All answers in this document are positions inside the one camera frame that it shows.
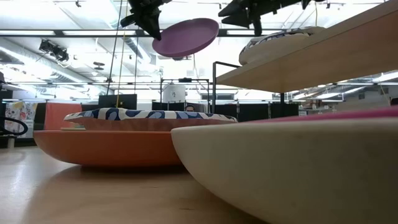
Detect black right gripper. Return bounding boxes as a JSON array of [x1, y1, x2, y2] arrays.
[[218, 0, 304, 37]]

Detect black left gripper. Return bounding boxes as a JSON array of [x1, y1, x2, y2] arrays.
[[120, 0, 172, 42]]

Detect purple plastic plate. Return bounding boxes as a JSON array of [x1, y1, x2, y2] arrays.
[[151, 17, 220, 58]]

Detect orange plastic plate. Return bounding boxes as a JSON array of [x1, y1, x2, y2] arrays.
[[33, 129, 183, 166]]

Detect cream bowl with pink rim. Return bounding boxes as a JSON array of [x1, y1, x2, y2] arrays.
[[170, 118, 398, 224]]

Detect wooden shelf board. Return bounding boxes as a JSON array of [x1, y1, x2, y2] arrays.
[[216, 0, 398, 94]]

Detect white cylindrical tank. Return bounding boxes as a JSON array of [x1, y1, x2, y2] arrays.
[[162, 84, 187, 103]]

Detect black monitor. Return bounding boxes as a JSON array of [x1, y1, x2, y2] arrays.
[[98, 94, 137, 110]]

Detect black overhead light bar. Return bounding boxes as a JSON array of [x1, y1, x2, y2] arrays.
[[0, 29, 312, 39]]

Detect black partition panels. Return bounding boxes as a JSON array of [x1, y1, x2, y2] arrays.
[[151, 101, 300, 123]]

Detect orange cloth panel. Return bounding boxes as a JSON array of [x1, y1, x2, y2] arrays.
[[44, 102, 83, 131]]

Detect floral patterned cloth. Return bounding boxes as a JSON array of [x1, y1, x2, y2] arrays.
[[4, 101, 38, 138]]

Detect black metal stand frame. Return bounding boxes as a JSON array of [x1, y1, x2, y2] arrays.
[[160, 77, 211, 113]]

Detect black ceiling camera fixture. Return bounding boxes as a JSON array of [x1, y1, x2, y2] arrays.
[[39, 39, 70, 62]]

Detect black cable loop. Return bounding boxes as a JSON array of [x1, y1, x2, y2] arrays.
[[0, 116, 29, 137]]

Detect black aluminium table frame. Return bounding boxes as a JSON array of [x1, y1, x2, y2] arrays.
[[0, 138, 35, 149]]

